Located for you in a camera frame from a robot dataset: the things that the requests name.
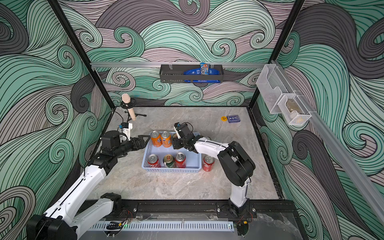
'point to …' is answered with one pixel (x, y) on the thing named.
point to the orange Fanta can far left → (156, 138)
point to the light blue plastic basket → (193, 160)
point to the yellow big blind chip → (223, 118)
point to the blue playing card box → (233, 118)
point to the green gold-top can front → (168, 161)
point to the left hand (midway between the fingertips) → (144, 136)
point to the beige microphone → (126, 99)
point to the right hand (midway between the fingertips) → (178, 139)
